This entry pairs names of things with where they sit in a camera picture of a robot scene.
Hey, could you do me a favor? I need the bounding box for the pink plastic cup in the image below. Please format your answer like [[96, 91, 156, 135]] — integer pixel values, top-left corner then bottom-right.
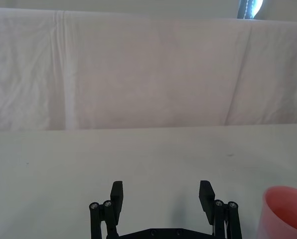
[[257, 185, 297, 239]]

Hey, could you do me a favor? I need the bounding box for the grey striped post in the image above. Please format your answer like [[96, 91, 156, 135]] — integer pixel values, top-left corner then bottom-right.
[[237, 0, 264, 19]]

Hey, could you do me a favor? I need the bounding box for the white table cloth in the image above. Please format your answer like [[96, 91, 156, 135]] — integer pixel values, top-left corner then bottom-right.
[[0, 123, 297, 239]]

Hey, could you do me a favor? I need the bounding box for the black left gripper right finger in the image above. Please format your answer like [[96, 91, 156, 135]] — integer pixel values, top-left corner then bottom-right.
[[199, 180, 243, 239]]

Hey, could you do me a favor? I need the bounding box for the white curtain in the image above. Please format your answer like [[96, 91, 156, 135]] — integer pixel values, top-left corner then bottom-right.
[[0, 7, 297, 132]]

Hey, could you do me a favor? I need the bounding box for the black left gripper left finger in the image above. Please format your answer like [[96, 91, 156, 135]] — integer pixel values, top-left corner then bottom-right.
[[89, 181, 125, 239]]

